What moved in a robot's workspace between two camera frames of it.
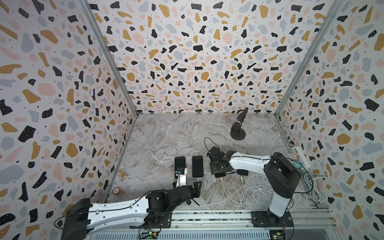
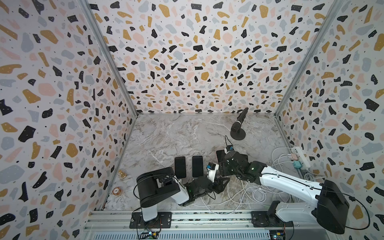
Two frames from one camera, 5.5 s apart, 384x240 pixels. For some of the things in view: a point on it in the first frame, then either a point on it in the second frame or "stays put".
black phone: [180, 165] stays put
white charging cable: [226, 213] stays put
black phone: [197, 166] stays put
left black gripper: [197, 190] -> [220, 181]
